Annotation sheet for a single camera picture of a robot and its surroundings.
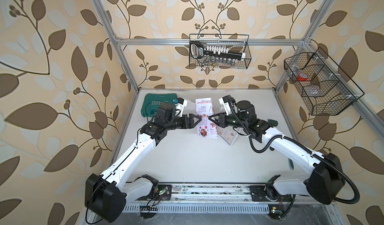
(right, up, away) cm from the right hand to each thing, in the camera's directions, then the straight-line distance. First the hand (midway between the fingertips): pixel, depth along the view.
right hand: (209, 117), depth 75 cm
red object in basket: (+51, +22, +6) cm, 56 cm away
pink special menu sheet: (-2, -6, -1) cm, 6 cm away
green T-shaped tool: (+45, -6, +24) cm, 51 cm away
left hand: (-8, 0, -2) cm, 8 cm away
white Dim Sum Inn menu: (+12, -11, +12) cm, 20 cm away
